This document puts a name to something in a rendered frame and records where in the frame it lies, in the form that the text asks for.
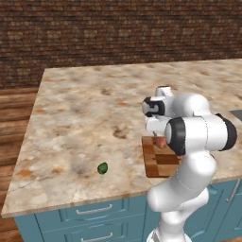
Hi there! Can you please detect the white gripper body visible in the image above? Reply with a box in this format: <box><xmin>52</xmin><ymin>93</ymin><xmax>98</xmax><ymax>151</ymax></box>
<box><xmin>145</xmin><ymin>115</ymin><xmax>171</xmax><ymax>133</ymax></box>

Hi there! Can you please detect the reddish brown onion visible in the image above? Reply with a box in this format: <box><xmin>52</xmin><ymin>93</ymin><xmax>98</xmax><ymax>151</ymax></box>
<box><xmin>153</xmin><ymin>136</ymin><xmax>168</xmax><ymax>150</ymax></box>

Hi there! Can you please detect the wooden checkered cutting board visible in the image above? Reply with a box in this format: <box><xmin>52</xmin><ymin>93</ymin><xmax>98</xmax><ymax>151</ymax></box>
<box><xmin>141</xmin><ymin>135</ymin><xmax>184</xmax><ymax>179</ymax></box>

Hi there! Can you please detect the green avocado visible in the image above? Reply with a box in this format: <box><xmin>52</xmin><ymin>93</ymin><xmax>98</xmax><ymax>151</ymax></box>
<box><xmin>96</xmin><ymin>162</ymin><xmax>110</xmax><ymax>176</ymax></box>

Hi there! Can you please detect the grey sink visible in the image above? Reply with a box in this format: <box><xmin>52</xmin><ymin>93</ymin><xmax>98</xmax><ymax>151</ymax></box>
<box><xmin>229</xmin><ymin>109</ymin><xmax>242</xmax><ymax>123</ymax></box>

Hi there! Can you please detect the blue drawer front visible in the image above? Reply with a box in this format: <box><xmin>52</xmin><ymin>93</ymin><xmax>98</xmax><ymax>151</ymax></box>
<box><xmin>39</xmin><ymin>214</ymin><xmax>147</xmax><ymax>242</ymax></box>
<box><xmin>33</xmin><ymin>195</ymin><xmax>148</xmax><ymax>234</ymax></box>

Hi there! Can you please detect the silver drawer handle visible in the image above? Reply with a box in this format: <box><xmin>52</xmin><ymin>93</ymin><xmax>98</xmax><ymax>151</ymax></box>
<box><xmin>79</xmin><ymin>232</ymin><xmax>114</xmax><ymax>242</ymax></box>
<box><xmin>76</xmin><ymin>203</ymin><xmax>113</xmax><ymax>216</ymax></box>

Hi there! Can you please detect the silver cupboard door handle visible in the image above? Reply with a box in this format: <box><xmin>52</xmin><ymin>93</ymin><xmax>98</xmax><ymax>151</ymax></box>
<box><xmin>225</xmin><ymin>180</ymin><xmax>241</xmax><ymax>204</ymax></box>

